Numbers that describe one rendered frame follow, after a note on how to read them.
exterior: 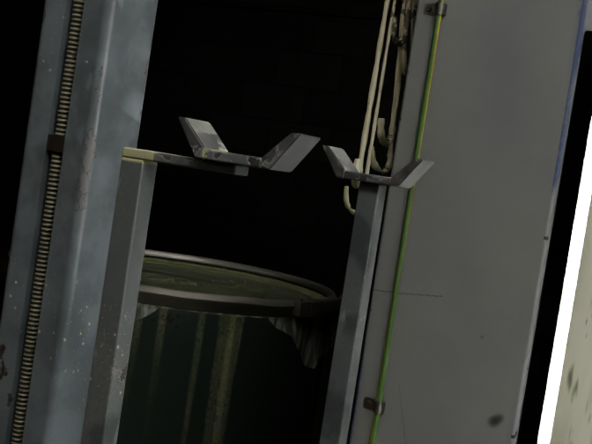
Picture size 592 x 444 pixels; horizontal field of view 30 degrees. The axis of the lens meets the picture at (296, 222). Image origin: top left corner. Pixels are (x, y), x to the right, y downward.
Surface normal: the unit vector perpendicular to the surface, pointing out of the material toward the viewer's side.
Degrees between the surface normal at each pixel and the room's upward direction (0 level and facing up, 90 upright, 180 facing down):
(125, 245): 90
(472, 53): 90
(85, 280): 90
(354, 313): 90
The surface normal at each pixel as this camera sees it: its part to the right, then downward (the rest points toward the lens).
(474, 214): -0.44, -0.02
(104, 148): 0.89, 0.16
